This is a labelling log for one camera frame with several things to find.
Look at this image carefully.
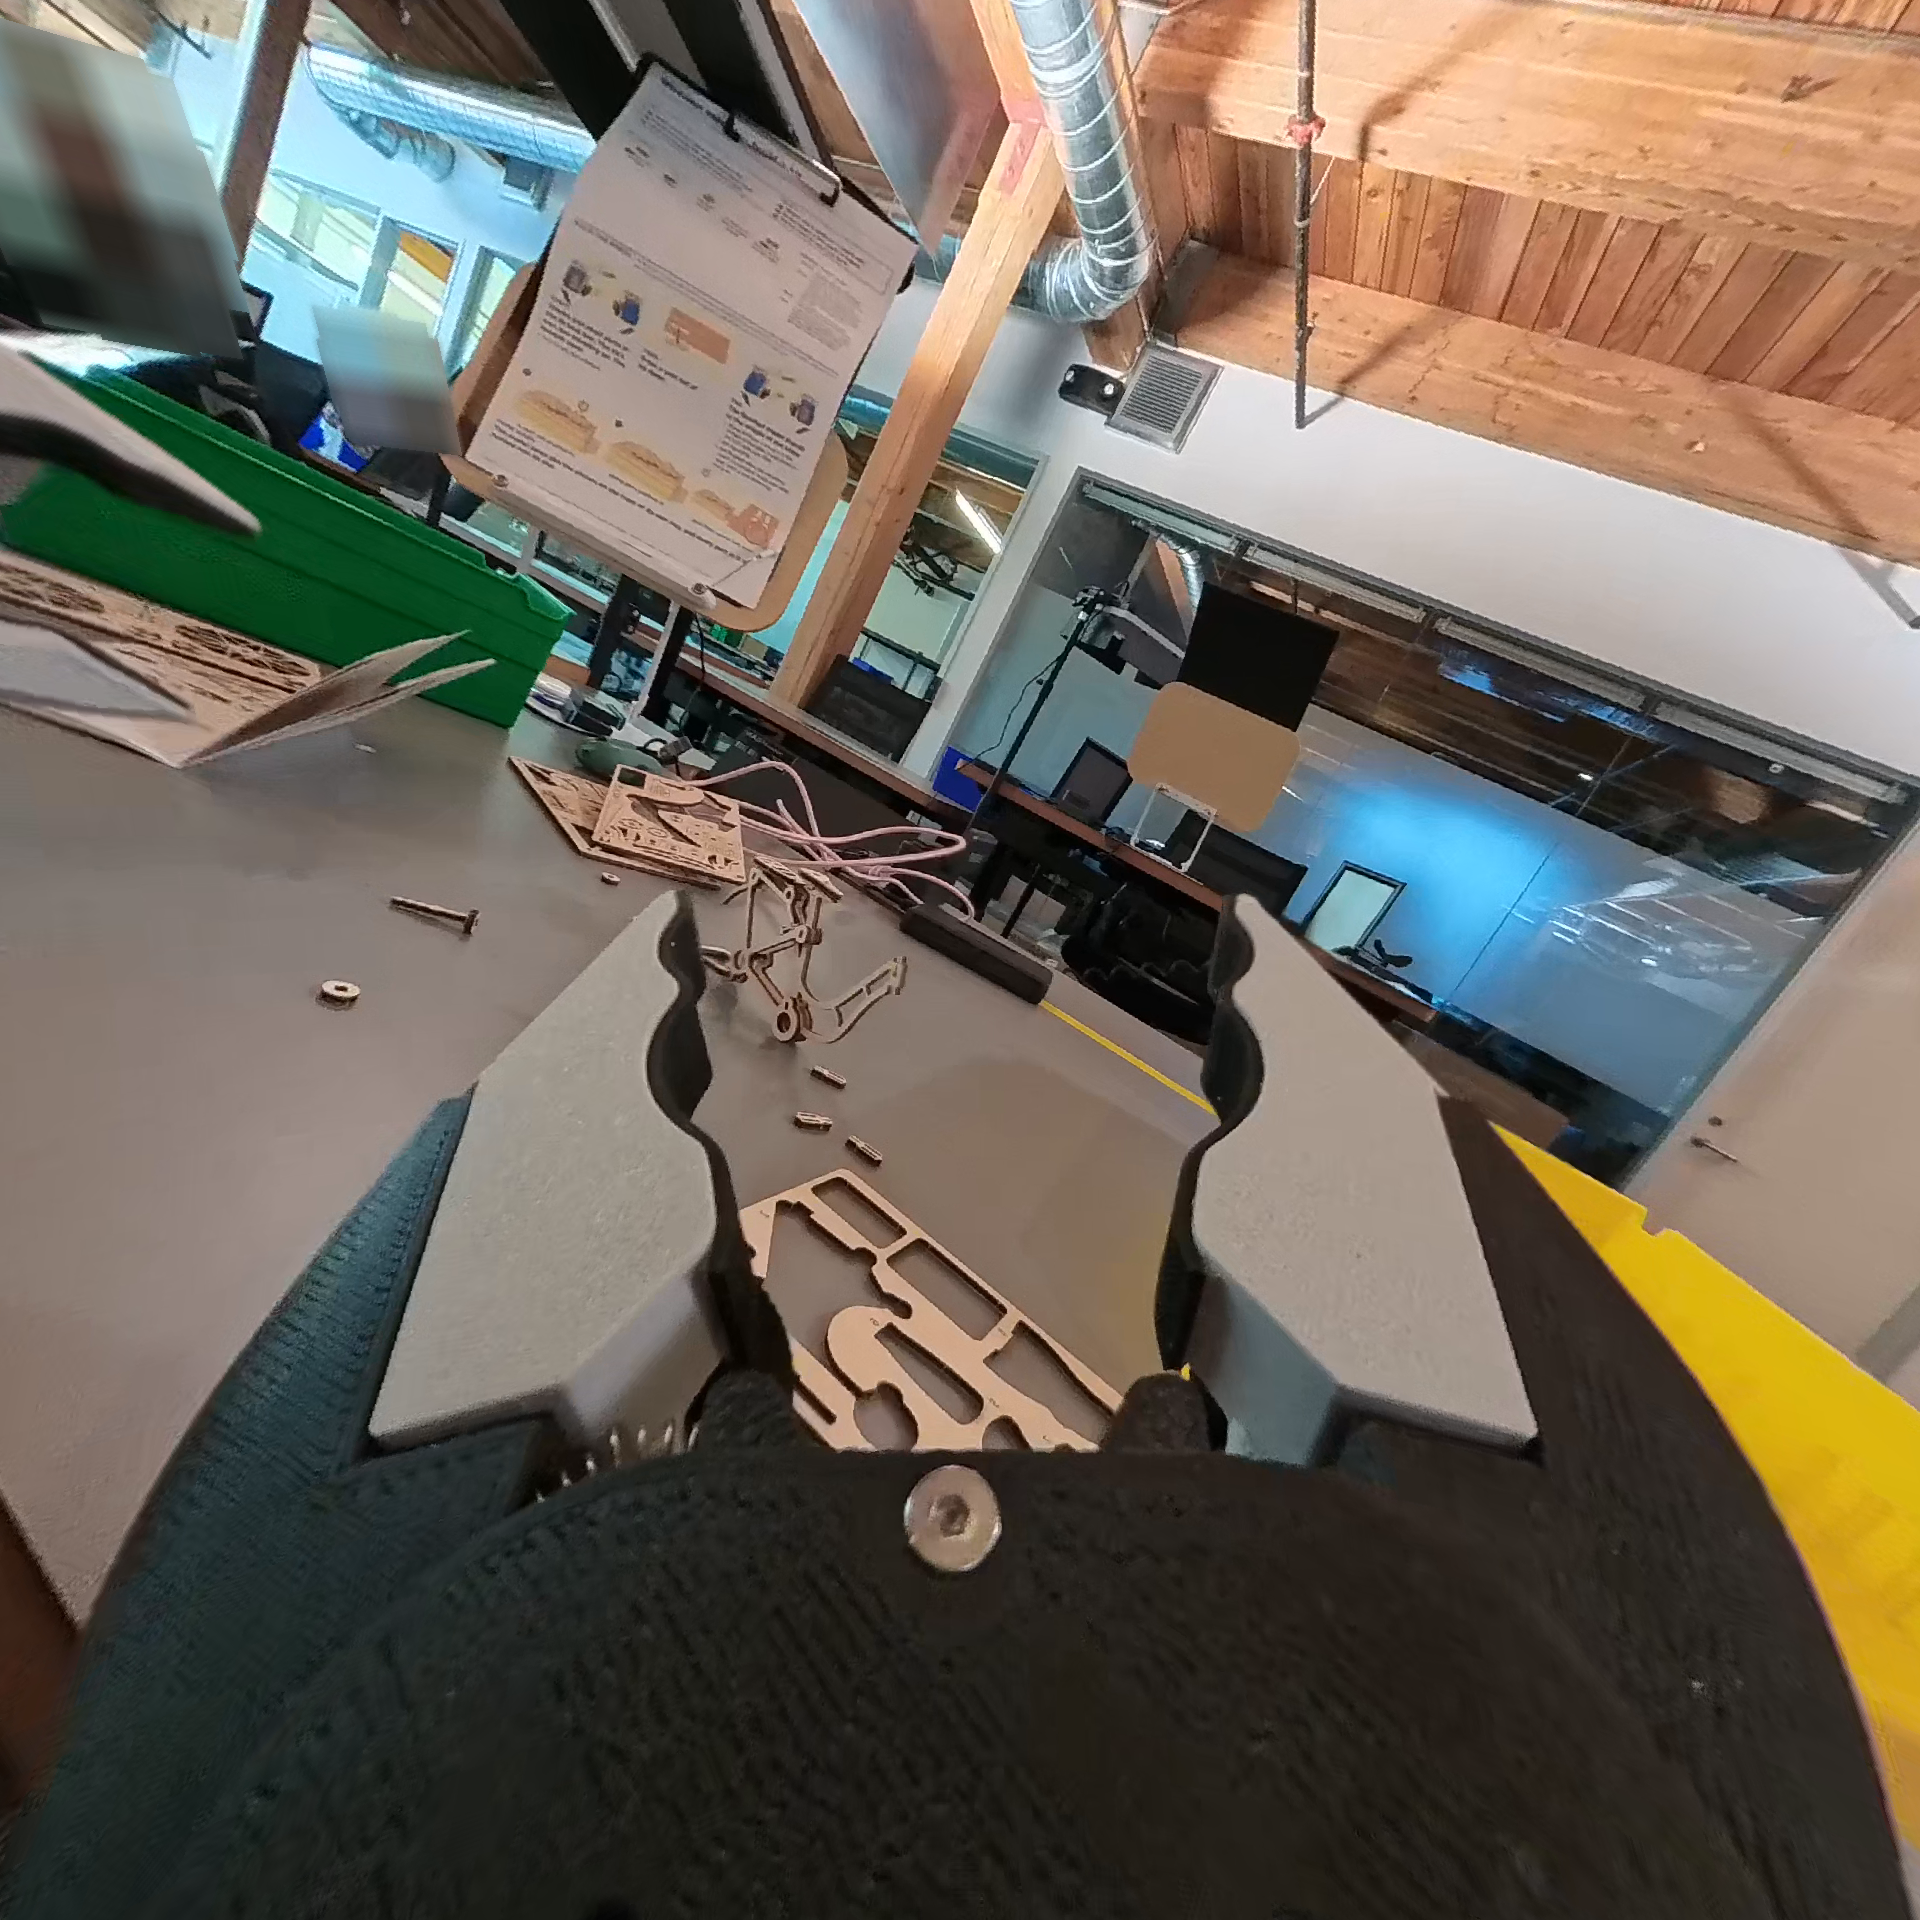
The bright screen monitor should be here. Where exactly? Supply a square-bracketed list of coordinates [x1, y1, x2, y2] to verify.
[1296, 862, 1407, 961]

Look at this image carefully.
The tan rounded board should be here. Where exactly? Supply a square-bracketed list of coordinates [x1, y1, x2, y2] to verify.
[1124, 681, 1301, 832]

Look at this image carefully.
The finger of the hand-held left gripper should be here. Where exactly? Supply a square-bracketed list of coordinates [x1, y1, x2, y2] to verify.
[0, 622, 198, 721]
[0, 336, 264, 538]

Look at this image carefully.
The wooden cutout frame sheet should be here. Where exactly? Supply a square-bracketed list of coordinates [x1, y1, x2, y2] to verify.
[737, 1169, 1124, 1453]

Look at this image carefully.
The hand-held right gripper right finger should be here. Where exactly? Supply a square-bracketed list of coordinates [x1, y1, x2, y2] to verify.
[1154, 892, 1539, 1464]

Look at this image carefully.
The pink cord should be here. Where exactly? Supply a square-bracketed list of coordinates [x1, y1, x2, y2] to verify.
[681, 755, 973, 909]

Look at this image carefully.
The wooden model assembly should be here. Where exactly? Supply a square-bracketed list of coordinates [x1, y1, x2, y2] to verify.
[702, 862, 912, 1043]

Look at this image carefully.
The printed instruction poster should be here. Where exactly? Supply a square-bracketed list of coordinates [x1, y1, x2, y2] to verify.
[462, 56, 919, 610]

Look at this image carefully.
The black square panel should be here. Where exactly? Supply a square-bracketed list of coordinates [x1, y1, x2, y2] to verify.
[1181, 581, 1342, 733]

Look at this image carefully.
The wooden wheel parts sheet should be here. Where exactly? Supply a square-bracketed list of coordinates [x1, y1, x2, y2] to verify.
[0, 545, 323, 713]

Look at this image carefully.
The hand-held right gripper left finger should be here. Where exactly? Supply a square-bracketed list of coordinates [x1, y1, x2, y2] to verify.
[365, 888, 797, 1453]

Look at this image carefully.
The white vent grille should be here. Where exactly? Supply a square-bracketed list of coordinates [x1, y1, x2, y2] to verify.
[1103, 342, 1224, 455]

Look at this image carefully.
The wooden support beam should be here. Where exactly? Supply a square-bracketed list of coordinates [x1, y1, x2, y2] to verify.
[772, 112, 1074, 713]

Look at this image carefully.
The silver air duct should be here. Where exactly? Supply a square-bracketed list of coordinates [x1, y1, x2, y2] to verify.
[1008, 0, 1164, 324]

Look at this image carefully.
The paper instruction booklet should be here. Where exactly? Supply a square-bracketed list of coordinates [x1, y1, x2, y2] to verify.
[142, 629, 499, 769]

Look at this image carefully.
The black rectangular bar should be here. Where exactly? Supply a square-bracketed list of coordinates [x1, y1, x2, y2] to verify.
[900, 904, 1055, 1004]

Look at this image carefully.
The green plastic bin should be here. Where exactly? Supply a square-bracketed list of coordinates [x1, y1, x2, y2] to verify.
[0, 352, 576, 732]

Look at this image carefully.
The hanging metal rod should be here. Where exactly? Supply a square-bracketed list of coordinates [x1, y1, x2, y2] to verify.
[1286, 0, 1329, 431]

